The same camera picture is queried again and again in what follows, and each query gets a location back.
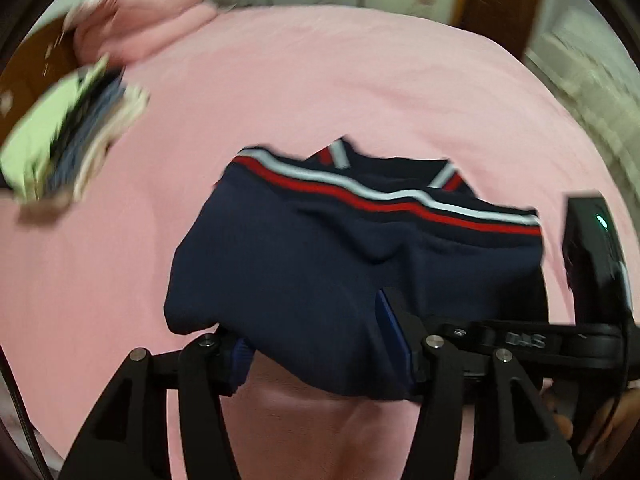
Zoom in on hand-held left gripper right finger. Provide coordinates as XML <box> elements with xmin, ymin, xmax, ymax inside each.
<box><xmin>376</xmin><ymin>288</ymin><xmax>583</xmax><ymax>480</ymax></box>

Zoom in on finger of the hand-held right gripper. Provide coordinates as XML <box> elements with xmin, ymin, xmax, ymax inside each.
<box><xmin>439</xmin><ymin>321</ymin><xmax>493</xmax><ymax>349</ymax></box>

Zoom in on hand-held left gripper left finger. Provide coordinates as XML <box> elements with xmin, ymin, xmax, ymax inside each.
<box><xmin>60</xmin><ymin>331</ymin><xmax>257</xmax><ymax>480</ymax></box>

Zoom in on navy and red varsity jacket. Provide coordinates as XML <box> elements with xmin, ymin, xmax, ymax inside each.
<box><xmin>162</xmin><ymin>135</ymin><xmax>547</xmax><ymax>403</ymax></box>

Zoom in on stack of folded clothes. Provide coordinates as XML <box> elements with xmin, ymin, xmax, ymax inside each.
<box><xmin>0</xmin><ymin>55</ymin><xmax>152</xmax><ymax>207</ymax></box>

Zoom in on person's right hand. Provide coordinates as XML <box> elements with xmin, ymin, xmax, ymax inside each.
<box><xmin>542</xmin><ymin>382</ymin><xmax>627</xmax><ymax>456</ymax></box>

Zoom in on lace-covered cabinet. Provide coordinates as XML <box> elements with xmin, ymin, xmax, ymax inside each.
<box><xmin>524</xmin><ymin>5</ymin><xmax>640</xmax><ymax>173</ymax></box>

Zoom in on pink fleece bed blanket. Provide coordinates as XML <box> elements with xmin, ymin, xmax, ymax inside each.
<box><xmin>0</xmin><ymin>4</ymin><xmax>631</xmax><ymax>480</ymax></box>

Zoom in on wooden bed headboard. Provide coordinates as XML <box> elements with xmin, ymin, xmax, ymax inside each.
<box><xmin>0</xmin><ymin>17</ymin><xmax>103</xmax><ymax>141</ymax></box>

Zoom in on folded pink quilt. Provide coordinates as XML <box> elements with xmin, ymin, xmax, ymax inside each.
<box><xmin>74</xmin><ymin>0</ymin><xmax>221</xmax><ymax>67</ymax></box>

